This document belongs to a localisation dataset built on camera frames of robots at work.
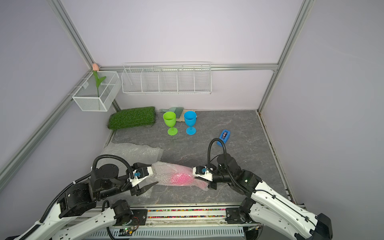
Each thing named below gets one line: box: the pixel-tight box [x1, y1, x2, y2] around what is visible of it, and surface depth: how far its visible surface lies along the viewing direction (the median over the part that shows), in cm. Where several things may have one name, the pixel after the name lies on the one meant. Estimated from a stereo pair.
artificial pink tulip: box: [92, 63, 107, 98], surface depth 92 cm
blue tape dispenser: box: [217, 129, 231, 147], surface depth 103 cm
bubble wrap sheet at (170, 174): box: [151, 161, 209, 191], surface depth 64 cm
